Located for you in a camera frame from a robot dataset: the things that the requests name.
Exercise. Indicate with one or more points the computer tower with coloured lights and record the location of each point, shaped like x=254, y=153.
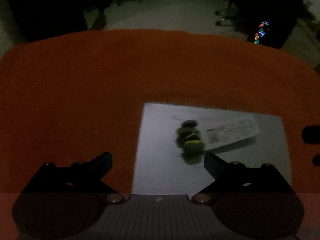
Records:
x=272, y=27

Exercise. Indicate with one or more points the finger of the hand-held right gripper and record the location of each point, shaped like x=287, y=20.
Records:
x=317, y=160
x=311, y=135

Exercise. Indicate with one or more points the office chair base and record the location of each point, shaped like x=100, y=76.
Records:
x=227, y=15

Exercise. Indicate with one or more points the dark wardrobe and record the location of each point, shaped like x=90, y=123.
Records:
x=45, y=10

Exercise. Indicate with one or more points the black yellow toy car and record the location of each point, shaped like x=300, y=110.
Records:
x=188, y=140

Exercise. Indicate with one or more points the white box lid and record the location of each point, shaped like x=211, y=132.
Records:
x=155, y=155

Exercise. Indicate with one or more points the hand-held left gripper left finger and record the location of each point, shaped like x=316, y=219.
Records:
x=103, y=162

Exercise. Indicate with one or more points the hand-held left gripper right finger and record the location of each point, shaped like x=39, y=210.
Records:
x=212, y=163

